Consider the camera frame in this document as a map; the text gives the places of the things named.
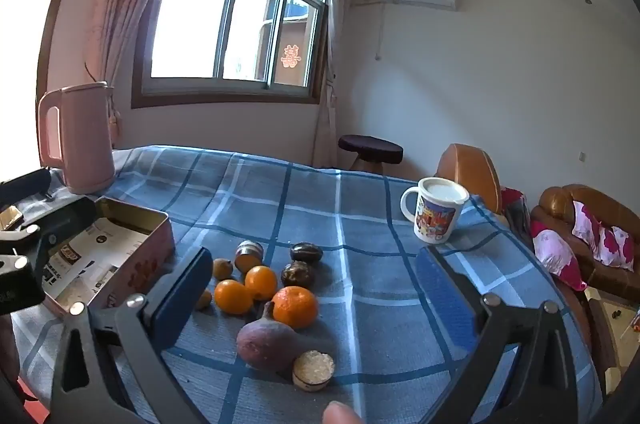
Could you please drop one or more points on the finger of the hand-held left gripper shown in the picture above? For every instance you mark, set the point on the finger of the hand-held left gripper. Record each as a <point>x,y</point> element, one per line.
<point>65,216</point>
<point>25,185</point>

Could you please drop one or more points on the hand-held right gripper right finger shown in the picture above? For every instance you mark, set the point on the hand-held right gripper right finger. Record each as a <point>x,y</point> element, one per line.
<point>445,299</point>

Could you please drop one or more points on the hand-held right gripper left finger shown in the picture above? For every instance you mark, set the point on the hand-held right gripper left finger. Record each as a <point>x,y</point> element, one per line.
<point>185,299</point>

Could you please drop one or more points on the small brown round fruit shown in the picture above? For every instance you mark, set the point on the small brown round fruit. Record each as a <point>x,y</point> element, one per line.
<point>223,269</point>
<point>204,300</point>

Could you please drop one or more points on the orange tangerine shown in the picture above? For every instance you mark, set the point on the orange tangerine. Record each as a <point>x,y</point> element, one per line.
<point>296,308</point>
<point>233,297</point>
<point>261,282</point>

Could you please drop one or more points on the rectangular metal tin box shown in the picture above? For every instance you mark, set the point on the rectangular metal tin box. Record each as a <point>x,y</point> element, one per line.
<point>140,271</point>

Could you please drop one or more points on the person's right hand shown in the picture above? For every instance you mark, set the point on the person's right hand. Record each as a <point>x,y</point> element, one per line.
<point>342,415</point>

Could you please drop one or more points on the printed paper leaflet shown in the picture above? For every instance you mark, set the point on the printed paper leaflet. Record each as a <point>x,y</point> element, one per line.
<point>95,264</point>

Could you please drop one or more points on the pink electric kettle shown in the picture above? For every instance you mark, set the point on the pink electric kettle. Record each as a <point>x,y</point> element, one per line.
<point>80,138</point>

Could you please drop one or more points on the white cartoon print mug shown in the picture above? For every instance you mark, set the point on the white cartoon print mug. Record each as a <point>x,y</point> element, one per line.
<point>437,219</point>

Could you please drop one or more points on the curtain tieback tassel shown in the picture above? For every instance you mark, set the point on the curtain tieback tassel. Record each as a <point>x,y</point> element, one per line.
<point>116,121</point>

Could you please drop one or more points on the blue plaid tablecloth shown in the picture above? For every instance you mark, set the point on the blue plaid tablecloth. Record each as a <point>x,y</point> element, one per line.
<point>360,229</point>

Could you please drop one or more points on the red cloth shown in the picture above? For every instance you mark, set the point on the red cloth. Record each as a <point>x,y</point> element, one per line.
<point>515,204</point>

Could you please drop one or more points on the pink floral blanket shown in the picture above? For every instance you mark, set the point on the pink floral blanket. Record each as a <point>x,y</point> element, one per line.
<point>555,254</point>

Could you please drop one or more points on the brown leather sofa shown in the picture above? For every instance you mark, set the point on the brown leather sofa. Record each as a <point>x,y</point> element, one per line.
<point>555,201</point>

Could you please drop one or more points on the bright side window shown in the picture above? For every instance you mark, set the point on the bright side window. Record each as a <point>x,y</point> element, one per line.
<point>25,28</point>

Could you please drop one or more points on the dark round stool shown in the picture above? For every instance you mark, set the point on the dark round stool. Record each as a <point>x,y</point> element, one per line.
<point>370,148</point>

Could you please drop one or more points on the pink floral cushion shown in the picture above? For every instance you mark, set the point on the pink floral cushion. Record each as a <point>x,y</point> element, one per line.
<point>602,239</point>

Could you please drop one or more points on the pink curtain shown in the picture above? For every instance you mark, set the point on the pink curtain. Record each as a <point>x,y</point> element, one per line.
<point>125,3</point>

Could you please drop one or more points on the sliding glass window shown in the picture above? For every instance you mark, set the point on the sliding glass window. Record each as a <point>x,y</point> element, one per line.
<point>200,18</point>

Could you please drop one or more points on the red paper window decoration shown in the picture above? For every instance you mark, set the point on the red paper window decoration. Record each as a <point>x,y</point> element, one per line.
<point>290,56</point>

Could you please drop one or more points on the white air conditioner pipe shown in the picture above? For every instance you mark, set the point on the white air conditioner pipe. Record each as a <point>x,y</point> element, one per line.
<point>378,38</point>

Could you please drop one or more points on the pale narrow curtain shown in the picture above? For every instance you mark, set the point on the pale narrow curtain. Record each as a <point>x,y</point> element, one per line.
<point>330,53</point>

